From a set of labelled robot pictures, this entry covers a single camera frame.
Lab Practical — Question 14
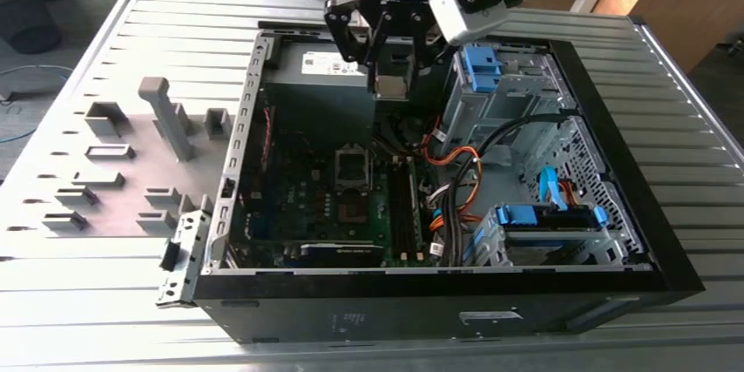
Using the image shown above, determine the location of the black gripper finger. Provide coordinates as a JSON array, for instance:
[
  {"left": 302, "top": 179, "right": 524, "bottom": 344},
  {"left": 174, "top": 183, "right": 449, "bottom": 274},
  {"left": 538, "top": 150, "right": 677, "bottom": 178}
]
[
  {"left": 404, "top": 10, "right": 449, "bottom": 101},
  {"left": 322, "top": 0, "right": 402, "bottom": 94}
]

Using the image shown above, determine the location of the silver square CPU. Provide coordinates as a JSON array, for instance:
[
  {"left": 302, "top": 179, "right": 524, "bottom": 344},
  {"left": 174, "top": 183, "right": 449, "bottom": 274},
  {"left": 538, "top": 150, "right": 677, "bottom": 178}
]
[{"left": 376, "top": 75, "right": 409, "bottom": 102}]

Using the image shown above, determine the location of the metal socket cover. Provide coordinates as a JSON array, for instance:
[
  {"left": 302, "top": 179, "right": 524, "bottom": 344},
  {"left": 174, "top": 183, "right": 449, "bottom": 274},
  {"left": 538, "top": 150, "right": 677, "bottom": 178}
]
[{"left": 333, "top": 144, "right": 373, "bottom": 193}]

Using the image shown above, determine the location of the CPU socket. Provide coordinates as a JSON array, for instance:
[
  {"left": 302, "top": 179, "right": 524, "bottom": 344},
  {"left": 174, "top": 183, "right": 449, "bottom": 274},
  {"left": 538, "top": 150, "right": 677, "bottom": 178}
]
[{"left": 334, "top": 195, "right": 370, "bottom": 226}]

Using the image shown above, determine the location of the grey power supply unit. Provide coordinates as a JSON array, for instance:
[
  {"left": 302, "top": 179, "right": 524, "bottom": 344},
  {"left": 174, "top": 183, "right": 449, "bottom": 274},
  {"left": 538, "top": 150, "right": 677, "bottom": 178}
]
[{"left": 258, "top": 43, "right": 382, "bottom": 142}]

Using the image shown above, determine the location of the tall metal disk bay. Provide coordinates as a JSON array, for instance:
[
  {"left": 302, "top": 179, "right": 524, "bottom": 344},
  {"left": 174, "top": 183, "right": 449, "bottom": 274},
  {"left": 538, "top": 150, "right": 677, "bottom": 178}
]
[{"left": 444, "top": 43, "right": 582, "bottom": 164}]

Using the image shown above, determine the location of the black cooling fan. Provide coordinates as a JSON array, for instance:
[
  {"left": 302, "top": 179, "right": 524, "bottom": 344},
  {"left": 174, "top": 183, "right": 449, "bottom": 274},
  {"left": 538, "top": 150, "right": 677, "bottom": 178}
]
[{"left": 374, "top": 110, "right": 446, "bottom": 149}]

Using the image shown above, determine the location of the black RAM slot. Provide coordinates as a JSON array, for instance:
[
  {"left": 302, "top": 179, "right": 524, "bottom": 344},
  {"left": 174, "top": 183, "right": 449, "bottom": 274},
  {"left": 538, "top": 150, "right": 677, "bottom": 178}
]
[
  {"left": 388, "top": 157, "right": 408, "bottom": 260},
  {"left": 405, "top": 157, "right": 425, "bottom": 260}
]

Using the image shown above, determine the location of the green motherboard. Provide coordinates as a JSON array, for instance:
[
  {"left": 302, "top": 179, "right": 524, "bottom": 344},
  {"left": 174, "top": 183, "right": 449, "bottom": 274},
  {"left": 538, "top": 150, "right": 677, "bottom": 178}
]
[{"left": 229, "top": 84, "right": 440, "bottom": 269}]

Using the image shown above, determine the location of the blue carrier with black disk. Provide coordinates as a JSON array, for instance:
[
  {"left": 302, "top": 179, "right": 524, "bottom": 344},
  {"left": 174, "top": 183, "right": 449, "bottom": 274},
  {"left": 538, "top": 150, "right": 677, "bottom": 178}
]
[{"left": 493, "top": 202, "right": 609, "bottom": 233}]

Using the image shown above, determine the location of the wooden cabinet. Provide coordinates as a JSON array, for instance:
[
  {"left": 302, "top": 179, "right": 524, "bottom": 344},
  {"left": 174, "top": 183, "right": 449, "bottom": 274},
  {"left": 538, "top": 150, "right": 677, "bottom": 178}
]
[{"left": 604, "top": 0, "right": 744, "bottom": 75}]

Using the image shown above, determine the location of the grey parts rack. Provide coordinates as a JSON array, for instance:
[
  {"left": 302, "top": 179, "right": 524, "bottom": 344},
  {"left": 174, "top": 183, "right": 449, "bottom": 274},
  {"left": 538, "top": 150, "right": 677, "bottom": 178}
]
[{"left": 2, "top": 77, "right": 234, "bottom": 240}]

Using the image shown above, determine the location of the black graphics card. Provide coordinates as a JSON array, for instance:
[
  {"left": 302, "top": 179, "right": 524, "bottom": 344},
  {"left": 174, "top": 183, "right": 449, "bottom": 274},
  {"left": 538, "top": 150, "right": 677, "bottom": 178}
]
[{"left": 284, "top": 240, "right": 385, "bottom": 268}]

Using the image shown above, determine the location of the low metal disk bay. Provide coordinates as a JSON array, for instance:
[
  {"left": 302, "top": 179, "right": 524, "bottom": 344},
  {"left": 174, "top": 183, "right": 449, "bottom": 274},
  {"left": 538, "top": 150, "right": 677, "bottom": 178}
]
[{"left": 464, "top": 201, "right": 649, "bottom": 268}]

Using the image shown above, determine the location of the black waste bin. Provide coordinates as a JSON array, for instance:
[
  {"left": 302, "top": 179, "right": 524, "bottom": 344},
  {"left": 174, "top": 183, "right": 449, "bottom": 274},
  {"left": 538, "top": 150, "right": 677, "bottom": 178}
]
[{"left": 0, "top": 0, "right": 64, "bottom": 56}]

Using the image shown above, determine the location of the black open PC case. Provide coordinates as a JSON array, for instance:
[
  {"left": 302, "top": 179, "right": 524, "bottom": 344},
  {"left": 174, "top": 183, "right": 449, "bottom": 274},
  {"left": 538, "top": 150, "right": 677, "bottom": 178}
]
[{"left": 153, "top": 19, "right": 705, "bottom": 345}]

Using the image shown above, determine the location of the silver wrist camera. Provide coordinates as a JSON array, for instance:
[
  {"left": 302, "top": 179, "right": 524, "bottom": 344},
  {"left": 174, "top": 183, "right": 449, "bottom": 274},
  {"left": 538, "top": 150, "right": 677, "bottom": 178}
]
[{"left": 428, "top": 0, "right": 513, "bottom": 46}]

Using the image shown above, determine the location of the thick black cable bundle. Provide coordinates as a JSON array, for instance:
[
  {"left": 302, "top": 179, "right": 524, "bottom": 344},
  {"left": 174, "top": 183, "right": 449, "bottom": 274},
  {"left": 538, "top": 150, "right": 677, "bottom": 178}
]
[{"left": 438, "top": 112, "right": 569, "bottom": 267}]

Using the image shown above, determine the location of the orange red wire bundle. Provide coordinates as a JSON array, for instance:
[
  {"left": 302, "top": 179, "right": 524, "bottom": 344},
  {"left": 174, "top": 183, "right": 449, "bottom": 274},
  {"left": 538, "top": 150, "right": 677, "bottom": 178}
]
[{"left": 422, "top": 134, "right": 485, "bottom": 236}]

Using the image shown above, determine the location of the thin red cable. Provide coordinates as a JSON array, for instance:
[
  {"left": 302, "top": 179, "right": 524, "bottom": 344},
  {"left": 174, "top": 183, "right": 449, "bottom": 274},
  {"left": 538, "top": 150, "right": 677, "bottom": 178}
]
[{"left": 261, "top": 105, "right": 276, "bottom": 172}]

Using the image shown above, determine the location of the blue flat data cable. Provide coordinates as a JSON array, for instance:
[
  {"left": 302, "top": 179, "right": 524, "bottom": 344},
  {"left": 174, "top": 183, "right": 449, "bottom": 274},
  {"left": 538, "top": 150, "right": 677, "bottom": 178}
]
[{"left": 538, "top": 166, "right": 572, "bottom": 213}]

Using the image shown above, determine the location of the blue plastic rail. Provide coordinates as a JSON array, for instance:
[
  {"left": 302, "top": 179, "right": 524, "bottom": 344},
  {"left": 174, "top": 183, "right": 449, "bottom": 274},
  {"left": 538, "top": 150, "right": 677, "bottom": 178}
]
[{"left": 470, "top": 223, "right": 496, "bottom": 267}]

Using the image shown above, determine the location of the blue floor cable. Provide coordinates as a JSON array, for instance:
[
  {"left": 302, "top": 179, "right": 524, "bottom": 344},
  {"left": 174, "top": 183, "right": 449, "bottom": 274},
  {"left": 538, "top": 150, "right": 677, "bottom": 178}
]
[{"left": 0, "top": 64, "right": 74, "bottom": 146}]

